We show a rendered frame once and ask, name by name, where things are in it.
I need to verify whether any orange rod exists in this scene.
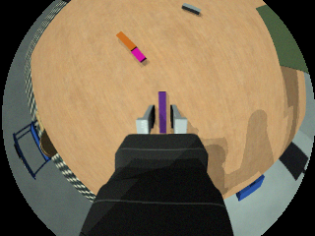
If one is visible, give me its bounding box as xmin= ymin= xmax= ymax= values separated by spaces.
xmin=116 ymin=31 xmax=138 ymax=51

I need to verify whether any small magenta block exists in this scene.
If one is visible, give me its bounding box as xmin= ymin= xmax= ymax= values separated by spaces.
xmin=132 ymin=48 xmax=147 ymax=63

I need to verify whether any purple rod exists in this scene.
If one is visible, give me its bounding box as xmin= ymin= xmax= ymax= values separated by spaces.
xmin=158 ymin=91 xmax=166 ymax=134

